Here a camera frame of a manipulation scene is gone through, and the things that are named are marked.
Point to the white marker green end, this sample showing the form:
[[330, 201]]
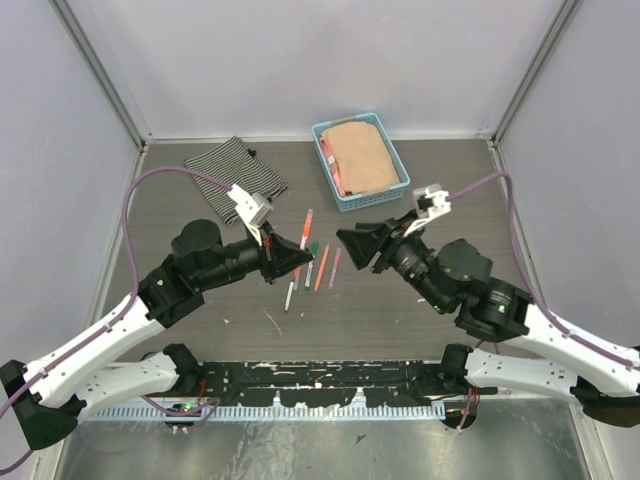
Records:
[[308, 276]]

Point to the grey slotted cable duct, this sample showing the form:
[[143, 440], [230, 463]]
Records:
[[143, 412]]

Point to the white pen blue end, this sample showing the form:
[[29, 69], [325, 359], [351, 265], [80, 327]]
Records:
[[289, 295]]

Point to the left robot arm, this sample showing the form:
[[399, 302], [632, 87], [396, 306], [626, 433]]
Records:
[[51, 396]]

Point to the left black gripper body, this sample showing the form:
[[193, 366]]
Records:
[[243, 257]]

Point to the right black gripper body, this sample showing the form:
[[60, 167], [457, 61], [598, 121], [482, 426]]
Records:
[[406, 256]]

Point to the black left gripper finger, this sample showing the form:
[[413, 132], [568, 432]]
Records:
[[278, 243], [287, 258]]

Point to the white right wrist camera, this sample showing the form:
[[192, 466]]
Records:
[[430, 203]]

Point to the orange highlighter pen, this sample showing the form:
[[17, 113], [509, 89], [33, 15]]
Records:
[[303, 242]]

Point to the salmon orange pen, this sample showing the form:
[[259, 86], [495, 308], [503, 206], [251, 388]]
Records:
[[321, 268]]

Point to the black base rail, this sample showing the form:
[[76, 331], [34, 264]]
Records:
[[322, 384]]

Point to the black white striped cloth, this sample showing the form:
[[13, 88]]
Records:
[[234, 162]]

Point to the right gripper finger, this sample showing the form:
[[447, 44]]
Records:
[[363, 242], [389, 225]]

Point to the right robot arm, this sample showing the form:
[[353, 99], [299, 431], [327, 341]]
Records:
[[565, 361]]

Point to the purple highlighter pen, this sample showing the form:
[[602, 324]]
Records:
[[333, 275]]

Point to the light blue plastic basket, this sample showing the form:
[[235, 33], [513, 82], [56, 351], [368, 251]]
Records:
[[355, 202]]

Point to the peach folded towel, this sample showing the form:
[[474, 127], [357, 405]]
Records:
[[358, 159]]

